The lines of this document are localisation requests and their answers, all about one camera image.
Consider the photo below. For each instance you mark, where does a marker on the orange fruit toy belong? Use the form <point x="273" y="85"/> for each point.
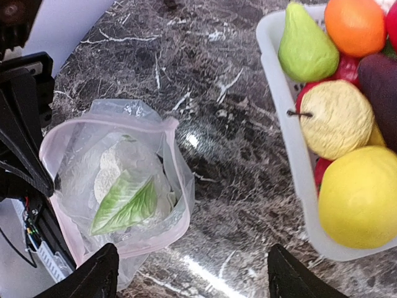
<point x="356" y="27"/>

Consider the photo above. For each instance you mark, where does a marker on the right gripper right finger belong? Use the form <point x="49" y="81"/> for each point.
<point x="288" y="277"/>

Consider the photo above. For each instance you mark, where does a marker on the green chayote toy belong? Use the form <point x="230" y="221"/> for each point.
<point x="306" y="53"/>

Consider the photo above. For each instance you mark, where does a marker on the white slotted cable duct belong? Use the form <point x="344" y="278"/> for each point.
<point x="50" y="263"/>

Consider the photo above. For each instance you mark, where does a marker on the dark purple eggplant toy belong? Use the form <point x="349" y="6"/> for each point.
<point x="377" y="76"/>

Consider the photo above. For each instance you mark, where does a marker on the red apple toy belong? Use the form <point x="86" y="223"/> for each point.
<point x="391" y="25"/>

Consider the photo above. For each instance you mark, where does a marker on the clear dotted zip top bag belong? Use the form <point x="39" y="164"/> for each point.
<point x="138" y="120"/>

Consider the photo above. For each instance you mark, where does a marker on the yellow lemon toy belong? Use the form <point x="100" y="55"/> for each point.
<point x="357" y="199"/>

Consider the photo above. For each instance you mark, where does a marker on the pale yellow cabbage toy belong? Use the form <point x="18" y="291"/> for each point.
<point x="335" y="118"/>

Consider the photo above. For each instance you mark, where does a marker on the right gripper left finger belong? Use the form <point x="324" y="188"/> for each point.
<point x="96" y="277"/>

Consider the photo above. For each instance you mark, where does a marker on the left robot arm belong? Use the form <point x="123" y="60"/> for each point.
<point x="17" y="18"/>

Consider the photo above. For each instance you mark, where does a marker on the pink plastic food tray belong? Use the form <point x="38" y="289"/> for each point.
<point x="284" y="91"/>

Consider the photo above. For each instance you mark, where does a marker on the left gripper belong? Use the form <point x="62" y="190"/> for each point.
<point x="27" y="89"/>

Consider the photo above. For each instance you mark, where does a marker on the white cauliflower toy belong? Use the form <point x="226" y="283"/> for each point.
<point x="115" y="190"/>

